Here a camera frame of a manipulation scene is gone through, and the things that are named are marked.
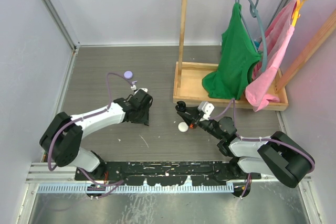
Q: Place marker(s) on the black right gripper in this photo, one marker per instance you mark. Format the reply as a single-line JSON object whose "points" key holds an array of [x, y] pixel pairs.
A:
{"points": [[193, 114]]}

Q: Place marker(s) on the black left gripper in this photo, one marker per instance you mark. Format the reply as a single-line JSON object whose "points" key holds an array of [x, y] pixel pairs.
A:
{"points": [[144, 119]]}

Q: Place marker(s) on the black round charging case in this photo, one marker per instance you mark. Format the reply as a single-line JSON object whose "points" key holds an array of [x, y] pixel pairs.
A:
{"points": [[180, 106]]}

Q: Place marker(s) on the white round charging case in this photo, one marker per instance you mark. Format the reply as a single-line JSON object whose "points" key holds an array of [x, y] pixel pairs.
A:
{"points": [[183, 127]]}

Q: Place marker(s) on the purple round charging case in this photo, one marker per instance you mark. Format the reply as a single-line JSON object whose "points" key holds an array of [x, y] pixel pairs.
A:
{"points": [[128, 74]]}

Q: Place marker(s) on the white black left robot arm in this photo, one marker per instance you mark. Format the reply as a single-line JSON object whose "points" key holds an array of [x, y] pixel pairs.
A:
{"points": [[62, 138]]}

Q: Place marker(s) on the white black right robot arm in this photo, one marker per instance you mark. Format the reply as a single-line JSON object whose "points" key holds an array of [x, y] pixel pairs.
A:
{"points": [[276, 155]]}

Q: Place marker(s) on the wooden clothes rack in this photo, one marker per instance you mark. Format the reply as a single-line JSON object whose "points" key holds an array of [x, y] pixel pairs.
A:
{"points": [[188, 75]]}

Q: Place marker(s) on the pink shirt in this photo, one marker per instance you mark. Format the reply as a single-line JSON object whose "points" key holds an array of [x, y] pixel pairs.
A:
{"points": [[278, 36]]}

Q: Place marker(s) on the green shirt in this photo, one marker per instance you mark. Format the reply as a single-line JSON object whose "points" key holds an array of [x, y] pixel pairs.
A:
{"points": [[238, 59]]}

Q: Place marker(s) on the blue cloth item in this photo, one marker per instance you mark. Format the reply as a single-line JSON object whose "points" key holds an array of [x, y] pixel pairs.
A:
{"points": [[258, 45]]}

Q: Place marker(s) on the grey blue clothes hanger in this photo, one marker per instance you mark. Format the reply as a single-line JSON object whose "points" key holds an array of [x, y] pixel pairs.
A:
{"points": [[255, 14]]}

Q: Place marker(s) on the yellow clothes hanger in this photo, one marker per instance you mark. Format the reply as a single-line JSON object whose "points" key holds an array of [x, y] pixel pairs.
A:
{"points": [[296, 11]]}

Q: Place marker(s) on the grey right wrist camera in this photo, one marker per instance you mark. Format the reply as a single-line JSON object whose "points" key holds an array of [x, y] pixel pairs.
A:
{"points": [[206, 108]]}

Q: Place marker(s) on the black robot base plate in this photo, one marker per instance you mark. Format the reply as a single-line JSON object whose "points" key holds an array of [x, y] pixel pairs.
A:
{"points": [[207, 173]]}

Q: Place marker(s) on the white slotted cable duct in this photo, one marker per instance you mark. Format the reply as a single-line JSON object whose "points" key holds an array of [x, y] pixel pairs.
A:
{"points": [[81, 188]]}

